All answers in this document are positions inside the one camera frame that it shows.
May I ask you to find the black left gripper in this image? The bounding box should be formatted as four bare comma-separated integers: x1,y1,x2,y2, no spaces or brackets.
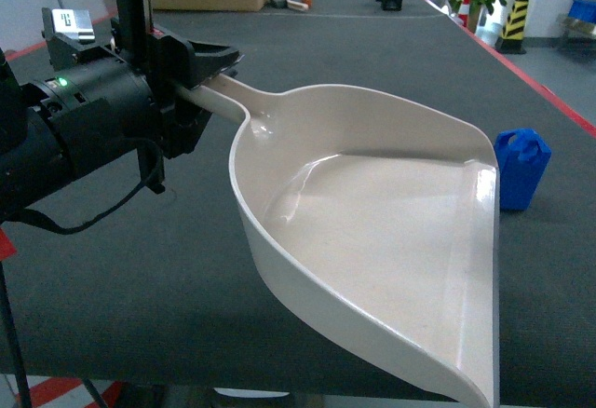
27,0,243,194

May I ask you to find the beige plastic dustpan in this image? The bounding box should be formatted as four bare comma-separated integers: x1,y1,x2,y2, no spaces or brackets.
177,75,499,407

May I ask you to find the blue plastic block part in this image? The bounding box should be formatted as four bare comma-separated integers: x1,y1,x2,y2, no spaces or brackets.
494,129,551,211

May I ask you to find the red white traffic cone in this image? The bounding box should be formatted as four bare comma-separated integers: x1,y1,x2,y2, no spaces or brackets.
457,0,471,28

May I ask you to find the yellow black striped bollard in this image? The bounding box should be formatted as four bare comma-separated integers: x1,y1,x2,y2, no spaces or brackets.
494,0,530,55

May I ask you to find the wooden handle brush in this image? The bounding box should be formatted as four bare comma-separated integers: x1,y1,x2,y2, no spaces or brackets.
270,0,310,12

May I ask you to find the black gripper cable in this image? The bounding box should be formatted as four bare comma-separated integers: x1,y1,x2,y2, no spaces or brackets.
0,137,167,408

